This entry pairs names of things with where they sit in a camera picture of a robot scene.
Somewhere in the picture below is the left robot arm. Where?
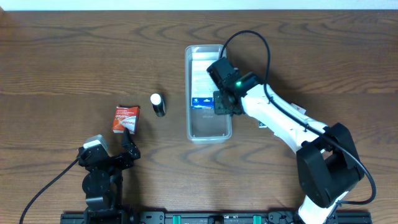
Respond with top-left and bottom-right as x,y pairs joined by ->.
76,128 -> 141,223

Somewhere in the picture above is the blue tall box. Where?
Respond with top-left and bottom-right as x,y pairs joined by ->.
191,60 -> 218,110

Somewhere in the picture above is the green square box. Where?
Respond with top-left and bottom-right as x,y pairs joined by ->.
259,122 -> 267,128

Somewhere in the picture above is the black mounting rail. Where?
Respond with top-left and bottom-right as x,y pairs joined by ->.
60,210 -> 373,224

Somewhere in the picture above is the black bottle white cap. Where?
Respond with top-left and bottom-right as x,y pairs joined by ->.
150,93 -> 166,117

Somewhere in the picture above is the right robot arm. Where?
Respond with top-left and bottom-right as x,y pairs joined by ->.
210,69 -> 368,223

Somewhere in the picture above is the left black cable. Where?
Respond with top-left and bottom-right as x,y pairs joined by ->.
19,157 -> 80,224

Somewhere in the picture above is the black cable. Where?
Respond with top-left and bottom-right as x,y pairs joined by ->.
19,157 -> 80,224
219,29 -> 377,205

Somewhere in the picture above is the right black cable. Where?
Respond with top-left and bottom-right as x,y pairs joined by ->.
219,29 -> 377,205

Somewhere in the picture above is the clear plastic container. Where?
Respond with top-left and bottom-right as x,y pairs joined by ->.
185,44 -> 232,144

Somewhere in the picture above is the white Panadol box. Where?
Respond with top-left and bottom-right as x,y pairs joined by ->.
291,103 -> 307,114

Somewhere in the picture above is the red Panadol box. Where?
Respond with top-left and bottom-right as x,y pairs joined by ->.
112,106 -> 140,134

